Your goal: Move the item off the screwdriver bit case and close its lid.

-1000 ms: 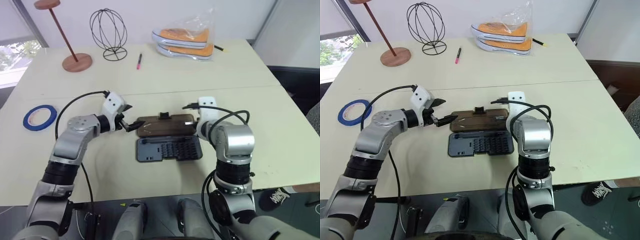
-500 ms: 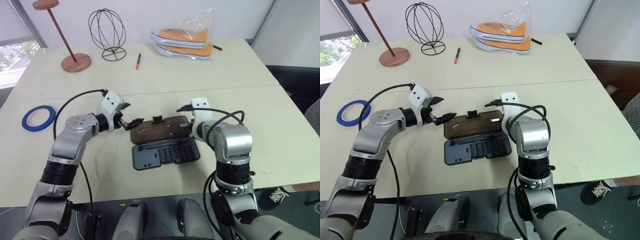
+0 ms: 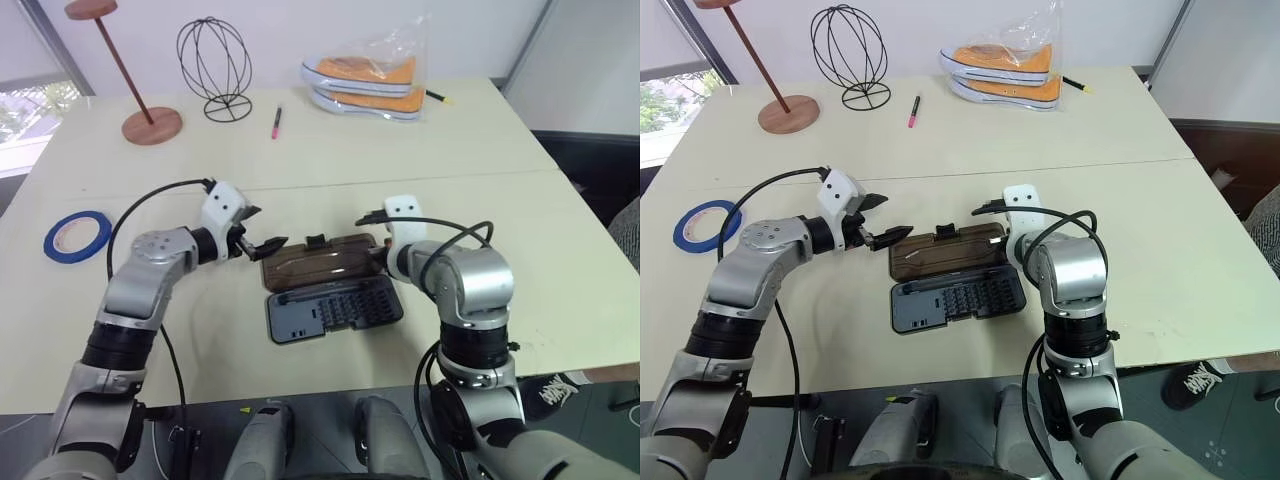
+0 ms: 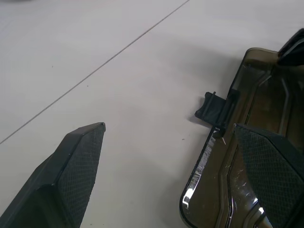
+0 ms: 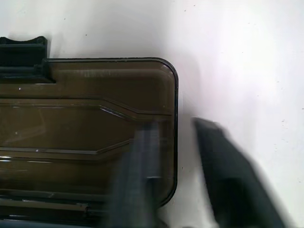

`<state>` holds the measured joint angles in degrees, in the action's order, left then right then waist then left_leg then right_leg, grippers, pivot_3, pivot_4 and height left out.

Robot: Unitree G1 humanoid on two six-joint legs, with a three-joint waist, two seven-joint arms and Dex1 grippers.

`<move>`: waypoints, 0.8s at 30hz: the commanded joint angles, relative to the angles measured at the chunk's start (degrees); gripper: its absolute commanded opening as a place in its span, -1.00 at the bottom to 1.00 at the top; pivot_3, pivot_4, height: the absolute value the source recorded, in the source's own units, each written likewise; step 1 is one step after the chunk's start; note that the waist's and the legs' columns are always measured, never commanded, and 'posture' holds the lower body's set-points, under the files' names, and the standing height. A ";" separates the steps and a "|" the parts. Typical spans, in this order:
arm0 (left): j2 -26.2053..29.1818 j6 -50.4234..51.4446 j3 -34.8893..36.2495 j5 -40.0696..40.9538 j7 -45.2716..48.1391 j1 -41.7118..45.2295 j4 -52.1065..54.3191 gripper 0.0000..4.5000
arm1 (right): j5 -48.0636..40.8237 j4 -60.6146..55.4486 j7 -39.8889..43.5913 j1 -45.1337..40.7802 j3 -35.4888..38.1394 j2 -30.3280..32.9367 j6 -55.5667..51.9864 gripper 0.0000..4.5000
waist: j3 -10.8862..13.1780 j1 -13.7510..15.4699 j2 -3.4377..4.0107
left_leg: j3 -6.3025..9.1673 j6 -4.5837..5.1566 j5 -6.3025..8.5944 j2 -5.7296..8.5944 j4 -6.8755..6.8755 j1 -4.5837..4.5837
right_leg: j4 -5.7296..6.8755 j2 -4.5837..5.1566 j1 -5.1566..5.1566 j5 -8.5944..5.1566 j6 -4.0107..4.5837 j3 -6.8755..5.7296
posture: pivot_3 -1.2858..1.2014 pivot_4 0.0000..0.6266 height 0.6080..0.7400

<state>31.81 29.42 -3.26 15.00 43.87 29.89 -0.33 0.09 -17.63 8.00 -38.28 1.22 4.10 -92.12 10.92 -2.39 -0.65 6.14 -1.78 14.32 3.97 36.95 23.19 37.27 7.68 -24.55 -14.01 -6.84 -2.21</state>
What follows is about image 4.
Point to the smoky transparent bit case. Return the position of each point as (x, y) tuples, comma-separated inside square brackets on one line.
[(240, 95)]

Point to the black item on case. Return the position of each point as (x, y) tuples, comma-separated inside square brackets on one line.
[(291, 53)]

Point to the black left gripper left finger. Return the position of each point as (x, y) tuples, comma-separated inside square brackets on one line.
[(71, 171)]

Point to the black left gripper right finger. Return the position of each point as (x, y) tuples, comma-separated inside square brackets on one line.
[(273, 171)]

